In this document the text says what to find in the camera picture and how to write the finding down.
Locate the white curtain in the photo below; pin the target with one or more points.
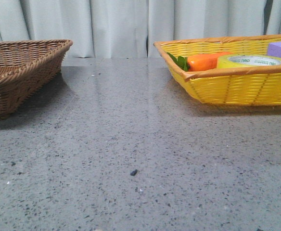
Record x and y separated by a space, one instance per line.
128 28

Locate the brown wicker basket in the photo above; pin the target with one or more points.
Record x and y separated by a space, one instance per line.
25 67

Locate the yellow tape roll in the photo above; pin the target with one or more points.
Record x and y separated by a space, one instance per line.
235 60

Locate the orange toy carrot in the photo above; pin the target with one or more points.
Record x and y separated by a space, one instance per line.
198 62

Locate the yellow woven basket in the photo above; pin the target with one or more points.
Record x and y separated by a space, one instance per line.
238 85

